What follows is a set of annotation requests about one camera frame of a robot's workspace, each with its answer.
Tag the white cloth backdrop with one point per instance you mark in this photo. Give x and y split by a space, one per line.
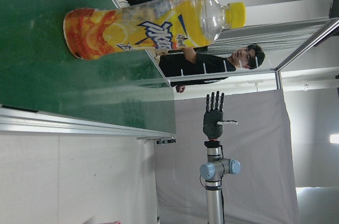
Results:
259 155

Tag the person in black shirt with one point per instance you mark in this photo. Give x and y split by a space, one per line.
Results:
196 67

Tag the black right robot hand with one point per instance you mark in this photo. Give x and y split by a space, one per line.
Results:
212 123

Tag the aluminium table edge rail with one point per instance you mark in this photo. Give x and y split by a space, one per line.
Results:
79 124

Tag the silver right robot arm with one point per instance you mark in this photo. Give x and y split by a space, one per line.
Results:
214 171

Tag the orange yellow drink bottle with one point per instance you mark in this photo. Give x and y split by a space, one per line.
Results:
111 33

